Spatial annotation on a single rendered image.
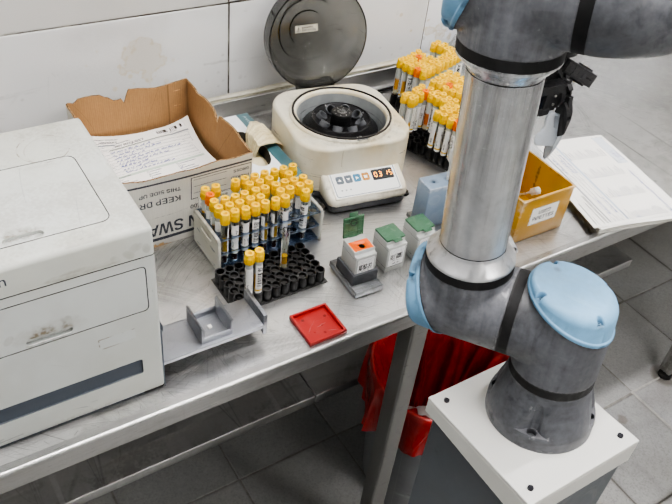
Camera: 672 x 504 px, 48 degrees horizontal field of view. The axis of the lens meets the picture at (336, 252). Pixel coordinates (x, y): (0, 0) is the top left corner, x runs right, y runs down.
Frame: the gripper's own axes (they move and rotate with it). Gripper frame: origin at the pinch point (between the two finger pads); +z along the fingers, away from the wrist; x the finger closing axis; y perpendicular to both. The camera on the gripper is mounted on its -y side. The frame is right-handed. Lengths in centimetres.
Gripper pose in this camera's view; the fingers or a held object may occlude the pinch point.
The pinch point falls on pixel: (535, 141)
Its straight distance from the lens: 144.3
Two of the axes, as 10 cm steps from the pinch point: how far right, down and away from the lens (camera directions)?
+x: 5.2, 6.0, -6.2
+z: -1.0, 7.6, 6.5
